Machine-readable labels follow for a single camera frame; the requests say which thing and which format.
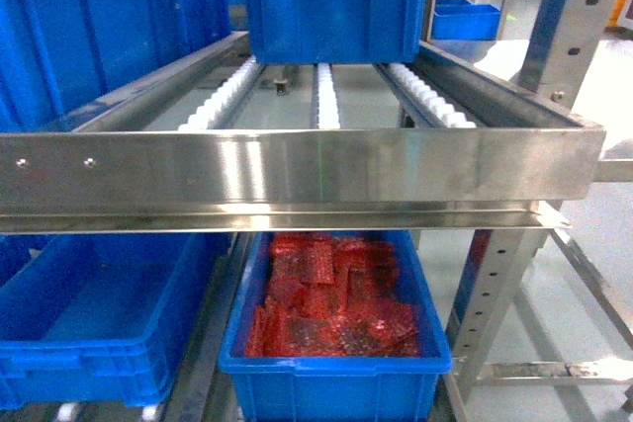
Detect blue bin shelf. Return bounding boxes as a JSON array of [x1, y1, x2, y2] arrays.
[[246, 0, 425, 64], [1, 0, 231, 132]]

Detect red bubble wrap bags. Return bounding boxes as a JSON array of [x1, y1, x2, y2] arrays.
[[244, 232, 421, 358]]

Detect empty blue bin left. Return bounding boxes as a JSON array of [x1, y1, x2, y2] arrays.
[[1, 233, 231, 409]]

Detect blue bin on far rack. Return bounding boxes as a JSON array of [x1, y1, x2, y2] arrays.
[[431, 0, 500, 41]]

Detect blue bin with red bags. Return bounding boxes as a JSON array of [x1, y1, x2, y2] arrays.
[[218, 230, 452, 421]]

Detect blue bin upper shelf left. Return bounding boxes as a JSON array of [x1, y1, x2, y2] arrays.
[[1, 0, 231, 132]]

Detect steel flow rack shelf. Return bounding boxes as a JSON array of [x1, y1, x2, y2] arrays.
[[0, 0, 633, 422]]

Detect blue bin upper shelf centre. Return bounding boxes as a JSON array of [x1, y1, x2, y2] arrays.
[[246, 0, 425, 64]]

